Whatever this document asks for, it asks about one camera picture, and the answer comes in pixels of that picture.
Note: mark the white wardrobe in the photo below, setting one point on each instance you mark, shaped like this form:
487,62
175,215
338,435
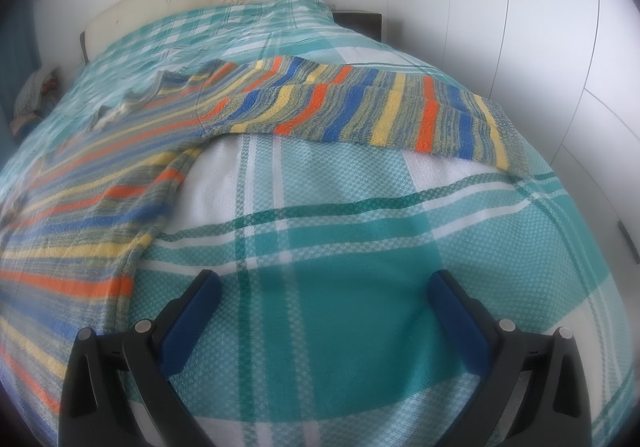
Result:
525,52

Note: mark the striped knit sweater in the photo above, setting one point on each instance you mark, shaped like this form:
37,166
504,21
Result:
150,152

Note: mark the dark wooden nightstand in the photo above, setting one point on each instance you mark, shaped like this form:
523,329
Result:
361,21

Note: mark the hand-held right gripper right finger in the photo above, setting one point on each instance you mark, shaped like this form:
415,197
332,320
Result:
460,322

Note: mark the teal plaid bedspread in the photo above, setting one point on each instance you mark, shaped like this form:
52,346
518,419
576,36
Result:
350,252

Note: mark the pile of clothes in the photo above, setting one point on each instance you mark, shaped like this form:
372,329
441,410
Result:
37,94

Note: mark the teal curtain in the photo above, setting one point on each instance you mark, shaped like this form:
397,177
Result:
15,62

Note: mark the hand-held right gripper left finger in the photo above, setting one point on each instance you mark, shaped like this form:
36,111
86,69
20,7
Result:
192,322

